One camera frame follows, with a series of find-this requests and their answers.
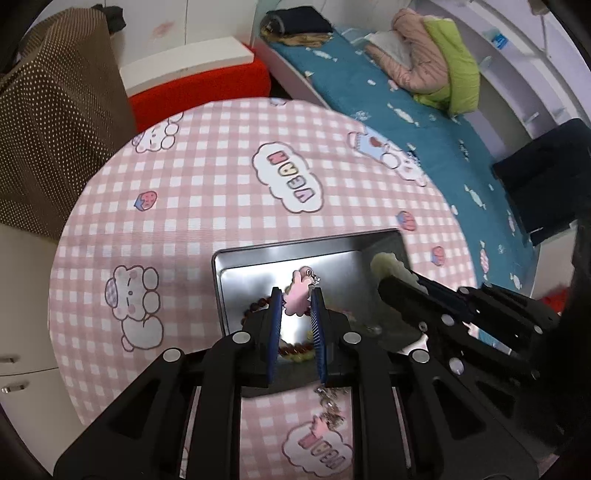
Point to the pink charm keychain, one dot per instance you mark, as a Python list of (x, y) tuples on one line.
[(296, 297)]

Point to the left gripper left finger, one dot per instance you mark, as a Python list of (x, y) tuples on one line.
[(272, 321)]

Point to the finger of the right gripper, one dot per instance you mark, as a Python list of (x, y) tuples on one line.
[(437, 313), (442, 299)]

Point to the white board on bench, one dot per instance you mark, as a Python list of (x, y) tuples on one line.
[(183, 61)]

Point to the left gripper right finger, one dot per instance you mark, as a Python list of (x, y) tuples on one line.
[(319, 317)]

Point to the folded dark clothes pile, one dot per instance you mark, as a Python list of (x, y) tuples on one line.
[(298, 26)]

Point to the dark hanging jacket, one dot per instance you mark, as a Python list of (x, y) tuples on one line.
[(547, 182)]

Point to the brown polka dot cloth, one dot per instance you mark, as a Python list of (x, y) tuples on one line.
[(64, 113)]

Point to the silver chain jewelry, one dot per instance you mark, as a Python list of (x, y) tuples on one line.
[(329, 401)]

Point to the pink checked tablecloth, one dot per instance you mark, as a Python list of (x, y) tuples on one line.
[(132, 273)]

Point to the white pillow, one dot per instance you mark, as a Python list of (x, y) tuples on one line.
[(394, 45)]

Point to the pink quilted jacket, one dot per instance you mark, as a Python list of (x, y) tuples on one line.
[(429, 72)]

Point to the white cabinet with handles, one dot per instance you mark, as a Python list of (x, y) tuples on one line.
[(33, 394)]

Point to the grey metal tin box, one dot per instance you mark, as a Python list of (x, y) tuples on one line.
[(244, 278)]

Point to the teal bed sheet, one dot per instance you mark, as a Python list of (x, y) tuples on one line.
[(449, 151)]

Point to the red storage bench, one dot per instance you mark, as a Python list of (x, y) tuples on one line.
[(234, 82)]

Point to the pale jade pendant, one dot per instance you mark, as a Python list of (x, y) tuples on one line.
[(386, 265)]

